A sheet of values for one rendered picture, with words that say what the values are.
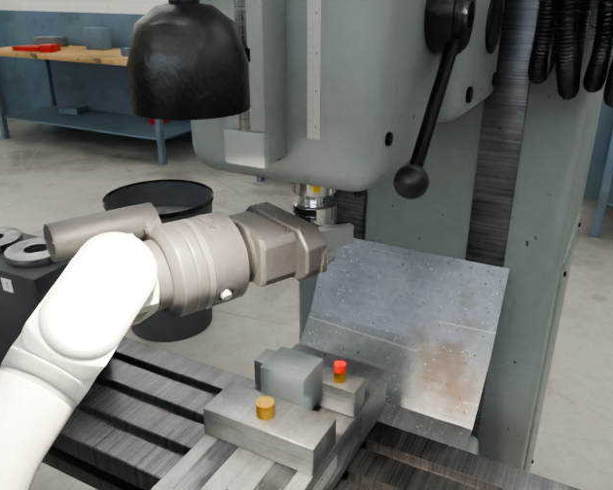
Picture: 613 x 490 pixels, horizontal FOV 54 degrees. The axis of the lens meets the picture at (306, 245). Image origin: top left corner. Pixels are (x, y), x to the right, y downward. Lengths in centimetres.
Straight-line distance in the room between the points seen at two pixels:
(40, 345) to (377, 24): 35
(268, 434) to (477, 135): 53
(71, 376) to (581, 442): 210
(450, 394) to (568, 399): 163
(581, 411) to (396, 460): 175
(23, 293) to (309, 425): 48
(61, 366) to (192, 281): 13
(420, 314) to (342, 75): 60
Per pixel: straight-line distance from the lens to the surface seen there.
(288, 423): 72
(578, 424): 249
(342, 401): 78
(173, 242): 54
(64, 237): 55
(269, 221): 61
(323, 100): 51
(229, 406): 75
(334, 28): 49
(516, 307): 103
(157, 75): 35
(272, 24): 50
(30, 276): 95
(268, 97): 49
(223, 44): 36
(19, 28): 771
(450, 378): 100
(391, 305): 104
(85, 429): 93
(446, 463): 85
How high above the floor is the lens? 148
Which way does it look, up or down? 24 degrees down
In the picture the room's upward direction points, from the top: straight up
